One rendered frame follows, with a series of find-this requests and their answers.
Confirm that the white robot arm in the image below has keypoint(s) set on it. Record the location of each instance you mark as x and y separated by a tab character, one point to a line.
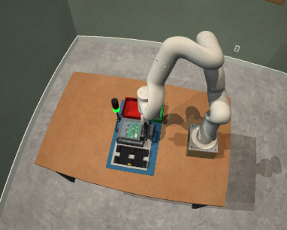
205	53

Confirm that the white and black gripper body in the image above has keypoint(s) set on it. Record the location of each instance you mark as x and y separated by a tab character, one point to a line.
143	120

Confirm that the red open-top bin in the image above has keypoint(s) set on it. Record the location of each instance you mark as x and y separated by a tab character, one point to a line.
130	109

